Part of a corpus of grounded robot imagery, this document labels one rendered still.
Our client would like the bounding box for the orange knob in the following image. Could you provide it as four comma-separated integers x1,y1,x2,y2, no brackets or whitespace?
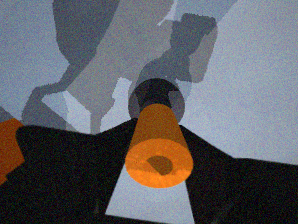
125,104,193,188

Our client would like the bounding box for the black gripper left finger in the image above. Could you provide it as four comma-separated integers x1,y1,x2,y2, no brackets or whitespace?
15,118,138,214

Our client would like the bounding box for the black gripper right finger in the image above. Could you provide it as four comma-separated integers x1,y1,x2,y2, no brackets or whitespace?
179,125,298,224

